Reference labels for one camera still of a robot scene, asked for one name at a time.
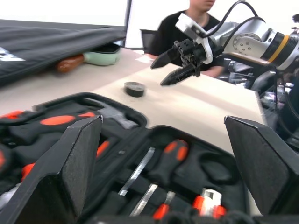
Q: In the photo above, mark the black office chair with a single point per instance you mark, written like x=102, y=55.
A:
x=147, y=39

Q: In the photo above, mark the black tool case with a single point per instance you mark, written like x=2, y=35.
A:
x=210, y=168

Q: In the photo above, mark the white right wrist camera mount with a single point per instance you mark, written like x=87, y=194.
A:
x=187, y=22

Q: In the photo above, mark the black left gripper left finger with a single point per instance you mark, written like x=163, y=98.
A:
x=53, y=177

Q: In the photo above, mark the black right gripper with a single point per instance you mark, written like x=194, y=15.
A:
x=189, y=52

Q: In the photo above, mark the black Kason racket bag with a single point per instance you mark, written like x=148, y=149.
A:
x=46, y=46

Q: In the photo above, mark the long black orange Phillips screwdriver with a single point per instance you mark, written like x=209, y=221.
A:
x=168, y=161

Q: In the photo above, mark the black electrical tape roll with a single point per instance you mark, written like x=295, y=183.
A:
x=134, y=91

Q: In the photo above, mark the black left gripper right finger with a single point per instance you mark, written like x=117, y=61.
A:
x=268, y=168

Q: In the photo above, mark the dark window frame post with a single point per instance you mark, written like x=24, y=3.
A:
x=128, y=23

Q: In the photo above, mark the orange black utility knife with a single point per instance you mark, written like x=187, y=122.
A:
x=208, y=201

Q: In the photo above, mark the person in black shirt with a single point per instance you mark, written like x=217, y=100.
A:
x=168, y=30

